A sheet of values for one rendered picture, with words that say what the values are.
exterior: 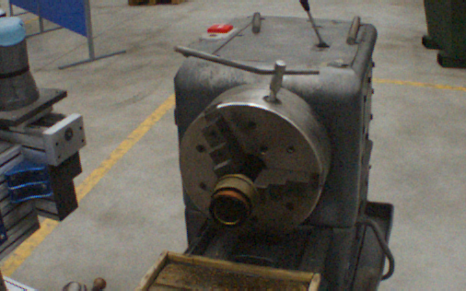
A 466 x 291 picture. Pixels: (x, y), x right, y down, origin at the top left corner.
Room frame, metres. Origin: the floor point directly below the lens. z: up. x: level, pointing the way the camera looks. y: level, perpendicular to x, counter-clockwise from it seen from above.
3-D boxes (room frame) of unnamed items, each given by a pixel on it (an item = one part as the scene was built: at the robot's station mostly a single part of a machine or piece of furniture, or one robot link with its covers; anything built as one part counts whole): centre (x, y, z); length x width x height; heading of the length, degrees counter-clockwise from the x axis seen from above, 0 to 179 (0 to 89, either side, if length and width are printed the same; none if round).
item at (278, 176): (1.02, -0.11, 1.08); 0.12 x 0.11 x 0.05; 71
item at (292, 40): (1.50, -0.16, 1.06); 0.59 x 0.48 x 0.39; 161
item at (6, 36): (1.40, 0.60, 1.33); 0.13 x 0.12 x 0.14; 43
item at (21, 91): (1.39, 0.60, 1.21); 0.15 x 0.15 x 0.10
